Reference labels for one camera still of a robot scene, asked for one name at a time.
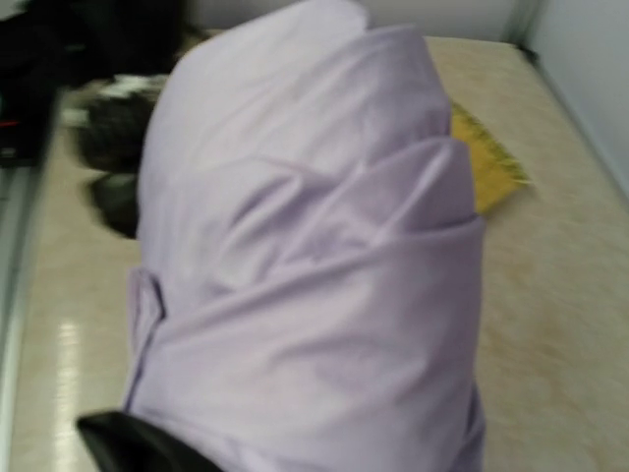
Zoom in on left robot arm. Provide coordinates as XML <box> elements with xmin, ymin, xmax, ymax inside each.
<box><xmin>1</xmin><ymin>1</ymin><xmax>189</xmax><ymax>239</ymax></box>

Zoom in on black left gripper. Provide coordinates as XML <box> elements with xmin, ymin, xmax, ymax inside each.
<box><xmin>73</xmin><ymin>75</ymin><xmax>167</xmax><ymax>236</ymax></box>

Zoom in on lilac folding umbrella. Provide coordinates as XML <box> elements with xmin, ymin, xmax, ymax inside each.
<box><xmin>125</xmin><ymin>1</ymin><xmax>485</xmax><ymax>471</ymax></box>

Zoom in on aluminium front rail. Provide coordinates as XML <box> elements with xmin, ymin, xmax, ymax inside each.
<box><xmin>0</xmin><ymin>97</ymin><xmax>65</xmax><ymax>472</ymax></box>

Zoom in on woven bamboo tray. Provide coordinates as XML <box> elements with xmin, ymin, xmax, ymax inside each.
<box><xmin>451</xmin><ymin>101</ymin><xmax>531</xmax><ymax>215</ymax></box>

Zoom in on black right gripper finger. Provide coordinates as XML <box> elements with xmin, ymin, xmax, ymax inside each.
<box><xmin>76</xmin><ymin>411</ymin><xmax>219</xmax><ymax>472</ymax></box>

